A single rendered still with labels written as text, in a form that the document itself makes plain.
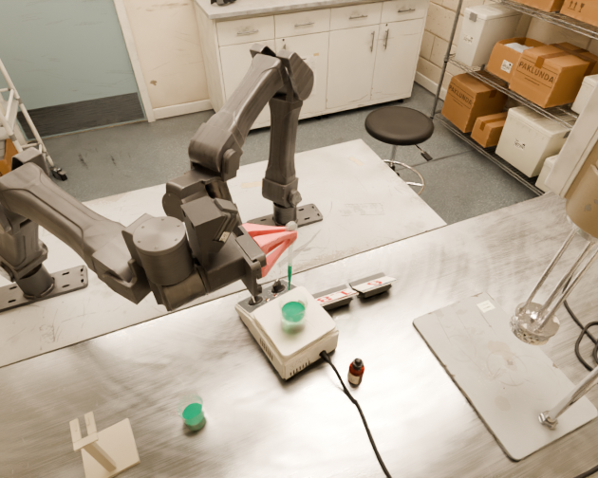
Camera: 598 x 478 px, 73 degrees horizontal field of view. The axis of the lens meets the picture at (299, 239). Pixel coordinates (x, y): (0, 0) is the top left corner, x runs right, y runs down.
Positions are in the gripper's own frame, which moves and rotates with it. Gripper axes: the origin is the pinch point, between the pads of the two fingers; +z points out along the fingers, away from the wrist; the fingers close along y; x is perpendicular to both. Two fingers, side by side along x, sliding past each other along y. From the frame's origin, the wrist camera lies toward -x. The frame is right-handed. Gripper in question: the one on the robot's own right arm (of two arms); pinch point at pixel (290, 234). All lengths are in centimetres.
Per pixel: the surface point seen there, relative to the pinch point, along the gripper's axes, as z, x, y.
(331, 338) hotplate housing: 5.6, 25.5, -6.0
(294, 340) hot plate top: -1.4, 23.1, -3.8
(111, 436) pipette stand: -34.9, 31.5, 1.9
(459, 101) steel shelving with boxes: 227, 92, 127
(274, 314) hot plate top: -1.4, 23.2, 3.1
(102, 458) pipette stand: -35.9, 25.9, -3.5
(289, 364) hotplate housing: -4.1, 25.6, -6.1
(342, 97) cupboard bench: 180, 106, 201
